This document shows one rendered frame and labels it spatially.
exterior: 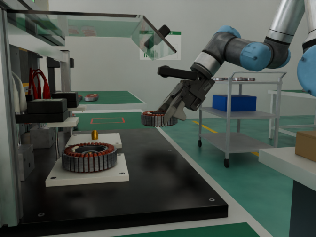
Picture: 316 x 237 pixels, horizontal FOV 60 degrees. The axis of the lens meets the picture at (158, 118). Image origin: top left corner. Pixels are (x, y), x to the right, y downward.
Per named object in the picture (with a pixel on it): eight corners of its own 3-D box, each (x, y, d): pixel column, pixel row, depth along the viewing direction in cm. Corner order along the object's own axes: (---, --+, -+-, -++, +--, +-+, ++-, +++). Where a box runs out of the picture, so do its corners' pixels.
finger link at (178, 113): (182, 130, 76) (193, 106, 81) (166, 118, 75) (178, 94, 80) (176, 133, 79) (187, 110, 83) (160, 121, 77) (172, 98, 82)
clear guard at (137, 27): (153, 60, 69) (153, 36, 68) (177, 53, 46) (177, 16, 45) (14, 59, 63) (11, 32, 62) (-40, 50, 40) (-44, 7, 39)
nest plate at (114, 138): (119, 136, 90) (119, 132, 90) (122, 148, 76) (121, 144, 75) (71, 138, 87) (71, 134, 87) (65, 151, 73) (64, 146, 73)
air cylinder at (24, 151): (35, 168, 59) (33, 143, 59) (25, 180, 52) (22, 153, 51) (9, 169, 58) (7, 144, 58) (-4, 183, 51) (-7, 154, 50)
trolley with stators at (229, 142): (237, 144, 390) (240, 72, 374) (281, 167, 292) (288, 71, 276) (197, 146, 379) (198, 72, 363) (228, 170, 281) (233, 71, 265)
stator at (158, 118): (172, 120, 90) (172, 109, 90) (181, 126, 80) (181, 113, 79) (138, 122, 88) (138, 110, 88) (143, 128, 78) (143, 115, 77)
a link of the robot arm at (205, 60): (206, 51, 80) (196, 53, 88) (196, 63, 80) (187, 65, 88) (224, 67, 82) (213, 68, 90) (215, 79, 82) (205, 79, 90)
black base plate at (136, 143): (155, 133, 105) (155, 127, 105) (228, 217, 43) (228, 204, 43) (24, 138, 97) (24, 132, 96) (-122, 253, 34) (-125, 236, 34)
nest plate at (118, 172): (123, 158, 67) (123, 153, 66) (129, 181, 52) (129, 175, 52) (59, 161, 64) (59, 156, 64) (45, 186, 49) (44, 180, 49)
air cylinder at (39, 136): (55, 141, 83) (54, 123, 82) (50, 148, 76) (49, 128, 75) (37, 142, 82) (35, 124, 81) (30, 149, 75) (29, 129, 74)
